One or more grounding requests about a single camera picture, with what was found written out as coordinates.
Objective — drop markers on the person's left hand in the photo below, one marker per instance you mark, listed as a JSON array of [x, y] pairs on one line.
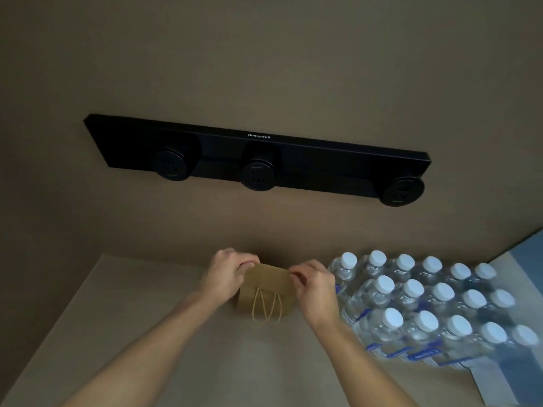
[[224, 276]]

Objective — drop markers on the person's right hand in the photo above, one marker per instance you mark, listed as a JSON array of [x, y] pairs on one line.
[[318, 294]]

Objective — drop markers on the person's left thumb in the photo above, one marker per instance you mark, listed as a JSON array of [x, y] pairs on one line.
[[248, 268]]

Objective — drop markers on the person's right thumb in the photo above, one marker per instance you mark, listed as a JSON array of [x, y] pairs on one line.
[[297, 278]]

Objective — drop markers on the brown paper bag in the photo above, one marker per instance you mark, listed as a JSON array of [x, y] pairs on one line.
[[267, 281]]

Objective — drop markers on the person's right forearm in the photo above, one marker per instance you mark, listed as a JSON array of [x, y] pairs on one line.
[[358, 368]]

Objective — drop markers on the person's left forearm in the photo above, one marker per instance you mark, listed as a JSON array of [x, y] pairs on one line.
[[152, 351]]

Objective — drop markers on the black round socket adapter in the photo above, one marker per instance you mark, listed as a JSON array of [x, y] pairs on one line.
[[257, 175], [401, 191], [174, 165]]

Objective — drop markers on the pack of water bottles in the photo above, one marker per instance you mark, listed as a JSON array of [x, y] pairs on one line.
[[428, 309]]

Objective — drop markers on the black wall power track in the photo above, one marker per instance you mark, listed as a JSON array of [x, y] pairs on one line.
[[322, 154]]

